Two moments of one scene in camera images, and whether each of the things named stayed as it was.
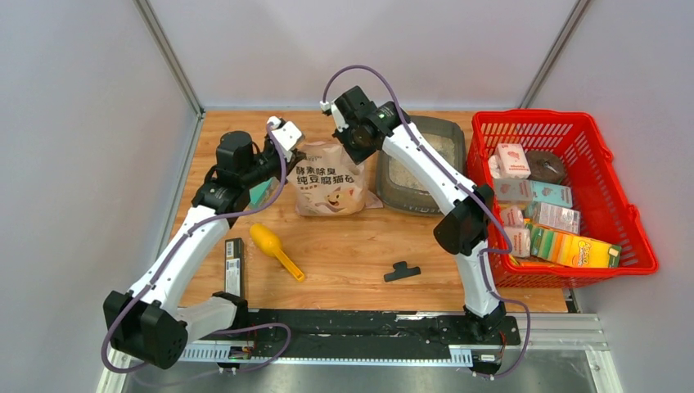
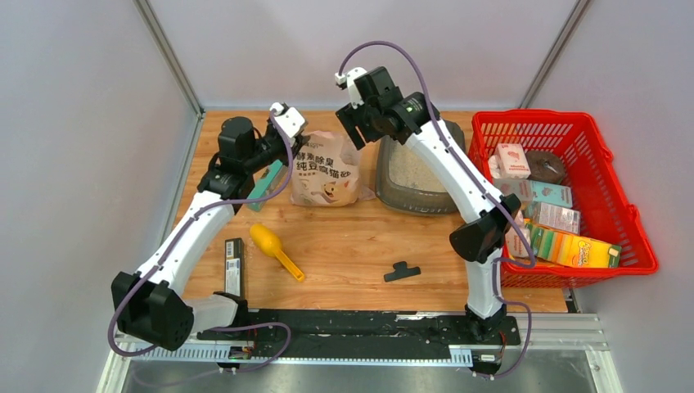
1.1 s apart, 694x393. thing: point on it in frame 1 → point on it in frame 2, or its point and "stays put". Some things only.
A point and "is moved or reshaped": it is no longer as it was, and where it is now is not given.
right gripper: [358, 155] → [352, 119]
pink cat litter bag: [326, 182] is moved or reshaped
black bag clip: [402, 271] stays put
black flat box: [234, 267] stays put
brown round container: [546, 167] stays put
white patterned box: [562, 218] stays put
